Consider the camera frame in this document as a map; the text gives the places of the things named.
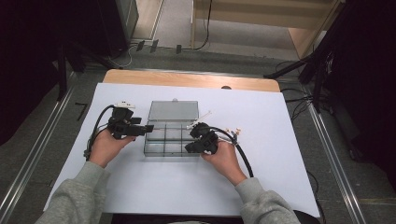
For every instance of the metal floor rail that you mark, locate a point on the metal floor rail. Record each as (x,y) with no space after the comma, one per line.
(336,161)
(28,161)

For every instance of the person's left hand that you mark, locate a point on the person's left hand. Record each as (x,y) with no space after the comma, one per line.
(106,147)

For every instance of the dark curtain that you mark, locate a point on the dark curtain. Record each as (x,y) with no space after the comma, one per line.
(370,77)
(25,62)

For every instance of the clear grey plastic organizer box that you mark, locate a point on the clear grey plastic organizer box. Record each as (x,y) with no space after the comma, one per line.
(172,110)

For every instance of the black power plug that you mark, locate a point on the black power plug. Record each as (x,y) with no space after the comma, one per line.
(178,48)
(154,45)
(140,45)

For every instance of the black cabinet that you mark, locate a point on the black cabinet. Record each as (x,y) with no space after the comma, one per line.
(120,21)

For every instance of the light wooden furniture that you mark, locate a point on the light wooden furniture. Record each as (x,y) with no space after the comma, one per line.
(264,18)

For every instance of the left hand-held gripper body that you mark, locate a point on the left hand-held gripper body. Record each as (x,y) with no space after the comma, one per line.
(121,124)

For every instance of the black metal stand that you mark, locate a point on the black metal stand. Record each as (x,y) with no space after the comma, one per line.
(62,68)

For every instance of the person's right hand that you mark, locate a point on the person's right hand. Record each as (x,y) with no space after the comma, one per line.
(224,161)

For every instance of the black tripod stand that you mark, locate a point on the black tripod stand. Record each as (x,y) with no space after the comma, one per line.
(311,65)

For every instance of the thin white stick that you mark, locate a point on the thin white stick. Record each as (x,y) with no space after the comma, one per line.
(202,117)

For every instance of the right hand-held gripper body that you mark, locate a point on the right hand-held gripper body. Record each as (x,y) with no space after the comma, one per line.
(207,138)

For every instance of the white table cover sheet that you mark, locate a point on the white table cover sheet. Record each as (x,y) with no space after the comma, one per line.
(174,186)

